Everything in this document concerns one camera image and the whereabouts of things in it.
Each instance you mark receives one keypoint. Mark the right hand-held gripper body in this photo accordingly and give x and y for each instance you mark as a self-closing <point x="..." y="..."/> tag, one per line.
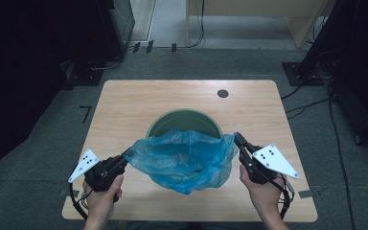
<point x="262" y="166"/>

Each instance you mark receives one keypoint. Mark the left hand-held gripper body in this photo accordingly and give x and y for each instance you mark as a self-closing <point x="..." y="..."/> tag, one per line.
<point x="103" y="174"/>

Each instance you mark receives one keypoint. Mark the blue plastic bag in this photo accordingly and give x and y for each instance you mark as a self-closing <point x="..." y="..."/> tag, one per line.
<point x="182" y="159"/>

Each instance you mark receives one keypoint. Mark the green plastic bucket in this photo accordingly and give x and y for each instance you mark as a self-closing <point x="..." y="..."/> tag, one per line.
<point x="182" y="121"/>

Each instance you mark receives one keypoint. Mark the person's left hand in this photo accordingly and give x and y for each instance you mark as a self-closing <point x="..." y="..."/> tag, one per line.
<point x="102" y="201"/>

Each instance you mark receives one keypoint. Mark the person's right hand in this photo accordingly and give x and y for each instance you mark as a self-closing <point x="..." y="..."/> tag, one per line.
<point x="265" y="198"/>

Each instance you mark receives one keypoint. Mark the grey floor tape piece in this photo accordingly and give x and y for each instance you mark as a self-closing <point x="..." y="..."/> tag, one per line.
<point x="64" y="192"/>
<point x="306" y="193"/>

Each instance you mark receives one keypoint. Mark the dark round table grommet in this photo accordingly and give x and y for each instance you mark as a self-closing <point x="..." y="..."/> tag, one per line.
<point x="223" y="93"/>

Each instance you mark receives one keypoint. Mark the black angled floor tape mark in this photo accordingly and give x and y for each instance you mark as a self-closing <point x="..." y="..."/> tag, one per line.
<point x="87" y="113"/>

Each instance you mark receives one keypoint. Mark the dark stand base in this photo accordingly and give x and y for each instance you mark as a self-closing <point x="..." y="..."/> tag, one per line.
<point x="83" y="75"/>

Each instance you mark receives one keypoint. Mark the black floor tape strip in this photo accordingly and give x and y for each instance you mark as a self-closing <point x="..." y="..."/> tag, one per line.
<point x="149" y="46"/>
<point x="173" y="48"/>
<point x="136" y="47"/>

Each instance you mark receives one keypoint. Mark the black cabinet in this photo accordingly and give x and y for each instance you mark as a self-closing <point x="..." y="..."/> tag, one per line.
<point x="116" y="28"/>

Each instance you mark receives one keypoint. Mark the light wooden desk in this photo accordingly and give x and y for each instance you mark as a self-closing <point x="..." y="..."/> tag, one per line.
<point x="246" y="8"/>

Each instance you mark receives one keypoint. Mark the black stand base plate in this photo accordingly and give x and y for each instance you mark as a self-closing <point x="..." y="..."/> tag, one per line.
<point x="295" y="75"/>

